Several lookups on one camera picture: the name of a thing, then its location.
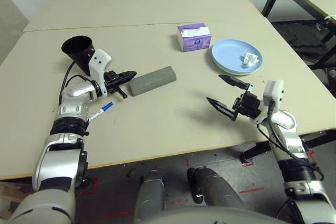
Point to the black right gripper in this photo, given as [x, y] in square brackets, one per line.
[249, 103]

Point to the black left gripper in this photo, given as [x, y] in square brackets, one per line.
[113, 81]

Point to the grey glasses case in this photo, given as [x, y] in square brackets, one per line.
[152, 81]

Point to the white tissue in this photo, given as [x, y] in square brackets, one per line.
[249, 60]

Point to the light blue plate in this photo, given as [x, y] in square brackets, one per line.
[228, 52]

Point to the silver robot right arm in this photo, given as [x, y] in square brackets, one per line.
[296, 169]

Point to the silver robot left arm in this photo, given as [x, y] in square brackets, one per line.
[60, 150]

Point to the light green plate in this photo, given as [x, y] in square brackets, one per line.
[236, 73]

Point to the white marker with blue cap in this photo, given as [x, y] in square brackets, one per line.
[105, 107]

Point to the black plastic cup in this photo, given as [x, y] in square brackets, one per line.
[78, 48]

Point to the purple tissue pack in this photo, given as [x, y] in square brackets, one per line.
[194, 41]

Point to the grey robot right leg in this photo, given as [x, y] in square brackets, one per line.
[218, 190]

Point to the grey robot leg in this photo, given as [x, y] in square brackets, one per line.
[218, 190]
[149, 195]

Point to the grey robot left leg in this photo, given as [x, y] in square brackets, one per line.
[149, 195]

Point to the grey robot torso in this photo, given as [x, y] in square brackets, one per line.
[210, 216]

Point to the white tie on side table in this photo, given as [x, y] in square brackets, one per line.
[330, 19]

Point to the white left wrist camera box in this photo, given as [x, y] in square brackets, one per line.
[99, 62]

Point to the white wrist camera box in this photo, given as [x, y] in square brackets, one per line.
[99, 62]
[273, 91]

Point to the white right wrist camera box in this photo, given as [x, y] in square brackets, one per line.
[273, 91]

